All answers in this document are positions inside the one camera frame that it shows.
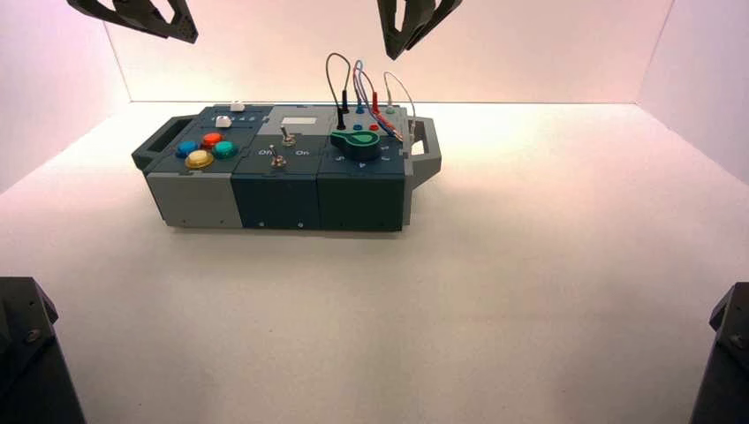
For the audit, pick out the yellow push button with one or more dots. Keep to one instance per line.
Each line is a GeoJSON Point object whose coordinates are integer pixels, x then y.
{"type": "Point", "coordinates": [199, 159]}

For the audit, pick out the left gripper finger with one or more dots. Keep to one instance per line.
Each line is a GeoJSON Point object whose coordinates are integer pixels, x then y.
{"type": "Point", "coordinates": [99, 12]}
{"type": "Point", "coordinates": [184, 29]}

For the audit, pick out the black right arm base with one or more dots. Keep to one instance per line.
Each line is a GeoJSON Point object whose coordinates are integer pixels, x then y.
{"type": "Point", "coordinates": [728, 363]}

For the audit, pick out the red push button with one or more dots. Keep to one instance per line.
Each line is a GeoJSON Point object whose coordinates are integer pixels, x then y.
{"type": "Point", "coordinates": [212, 140]}

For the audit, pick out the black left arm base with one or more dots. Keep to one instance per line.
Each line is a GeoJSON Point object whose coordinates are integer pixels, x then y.
{"type": "Point", "coordinates": [29, 363]}

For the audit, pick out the metal toggle switch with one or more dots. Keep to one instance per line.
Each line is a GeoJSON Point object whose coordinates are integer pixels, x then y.
{"type": "Point", "coordinates": [278, 161]}
{"type": "Point", "coordinates": [287, 139]}

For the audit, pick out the blue push button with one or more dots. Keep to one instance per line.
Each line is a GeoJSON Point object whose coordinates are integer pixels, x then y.
{"type": "Point", "coordinates": [186, 148]}

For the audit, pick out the green push button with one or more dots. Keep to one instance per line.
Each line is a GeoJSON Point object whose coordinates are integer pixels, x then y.
{"type": "Point", "coordinates": [224, 150]}

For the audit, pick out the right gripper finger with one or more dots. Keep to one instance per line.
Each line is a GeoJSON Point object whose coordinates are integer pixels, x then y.
{"type": "Point", "coordinates": [391, 35]}
{"type": "Point", "coordinates": [442, 12]}

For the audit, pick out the blue grey control box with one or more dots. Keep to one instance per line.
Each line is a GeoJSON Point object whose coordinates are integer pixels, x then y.
{"type": "Point", "coordinates": [275, 199]}

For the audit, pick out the green rotary knob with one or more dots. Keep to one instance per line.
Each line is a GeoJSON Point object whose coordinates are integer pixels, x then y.
{"type": "Point", "coordinates": [358, 140]}

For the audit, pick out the white slider cap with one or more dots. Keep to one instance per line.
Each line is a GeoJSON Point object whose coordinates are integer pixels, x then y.
{"type": "Point", "coordinates": [237, 106]}
{"type": "Point", "coordinates": [222, 121]}

